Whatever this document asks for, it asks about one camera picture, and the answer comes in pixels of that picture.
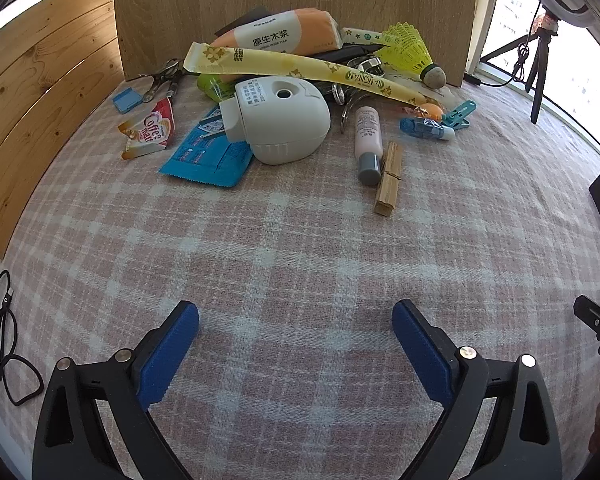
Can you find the pink plaid blanket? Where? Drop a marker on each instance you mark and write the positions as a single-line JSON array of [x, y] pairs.
[[300, 240]]

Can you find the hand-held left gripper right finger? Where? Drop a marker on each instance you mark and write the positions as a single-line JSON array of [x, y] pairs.
[[422, 350]]

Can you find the yellow shuttlecock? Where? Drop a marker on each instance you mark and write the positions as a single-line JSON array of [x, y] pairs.
[[405, 47]]

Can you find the orange tissue pack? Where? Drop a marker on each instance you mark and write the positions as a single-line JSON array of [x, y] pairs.
[[280, 32]]

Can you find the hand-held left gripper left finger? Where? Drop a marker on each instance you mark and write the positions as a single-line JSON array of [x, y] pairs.
[[172, 350]]

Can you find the white pencil sharpener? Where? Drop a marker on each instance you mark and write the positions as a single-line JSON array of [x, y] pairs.
[[285, 120]]

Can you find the grey stone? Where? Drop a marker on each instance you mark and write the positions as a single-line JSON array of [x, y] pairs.
[[435, 78]]

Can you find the blue plastic clothes peg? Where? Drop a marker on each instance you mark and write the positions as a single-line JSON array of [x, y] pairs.
[[460, 112]]

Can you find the small coffee creamer packet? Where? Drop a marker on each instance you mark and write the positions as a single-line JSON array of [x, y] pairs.
[[147, 132]]

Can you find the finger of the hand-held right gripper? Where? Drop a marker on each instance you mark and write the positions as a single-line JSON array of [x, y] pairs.
[[597, 322]]

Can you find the black flat pouch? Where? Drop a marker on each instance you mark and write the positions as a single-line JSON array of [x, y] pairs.
[[350, 51]]

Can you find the black tripod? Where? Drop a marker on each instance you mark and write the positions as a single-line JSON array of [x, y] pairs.
[[539, 90]]

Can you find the blue sachet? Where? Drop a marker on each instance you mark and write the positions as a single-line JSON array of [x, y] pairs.
[[205, 160]]

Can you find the wooden clothespin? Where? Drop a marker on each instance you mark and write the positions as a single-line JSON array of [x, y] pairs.
[[390, 180]]

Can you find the white window frame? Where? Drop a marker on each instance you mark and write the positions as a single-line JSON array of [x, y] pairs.
[[487, 10]]

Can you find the green tube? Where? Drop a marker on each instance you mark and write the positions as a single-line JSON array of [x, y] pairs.
[[212, 87]]

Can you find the wooden slat panel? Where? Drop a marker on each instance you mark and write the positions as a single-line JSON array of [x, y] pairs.
[[40, 110]]

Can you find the long yellow packet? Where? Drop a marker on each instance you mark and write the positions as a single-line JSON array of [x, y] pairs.
[[290, 62]]

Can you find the orange ball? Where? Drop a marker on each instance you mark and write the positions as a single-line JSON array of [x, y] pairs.
[[430, 110]]

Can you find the large metal clip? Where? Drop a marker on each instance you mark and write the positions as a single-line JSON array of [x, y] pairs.
[[344, 110]]

